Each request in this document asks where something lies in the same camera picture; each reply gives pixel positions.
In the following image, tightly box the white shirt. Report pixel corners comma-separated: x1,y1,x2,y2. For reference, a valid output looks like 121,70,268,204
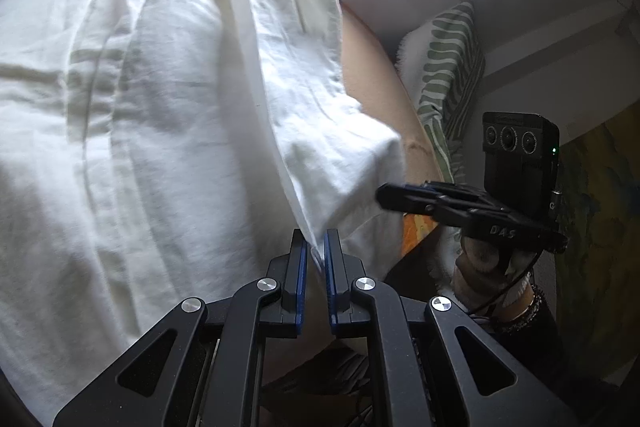
1,0,405,426

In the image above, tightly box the gloved right hand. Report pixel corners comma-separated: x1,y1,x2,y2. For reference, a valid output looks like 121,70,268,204
452,236,535,312

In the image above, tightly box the orange floral bed sheet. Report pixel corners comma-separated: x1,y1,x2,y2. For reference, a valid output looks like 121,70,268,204
401,213,437,257

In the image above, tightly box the black striped cloth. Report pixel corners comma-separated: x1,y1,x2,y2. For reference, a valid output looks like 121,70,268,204
260,340,373,426

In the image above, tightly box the green patterned white pillow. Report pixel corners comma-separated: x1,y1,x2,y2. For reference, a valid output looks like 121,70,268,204
396,0,486,183

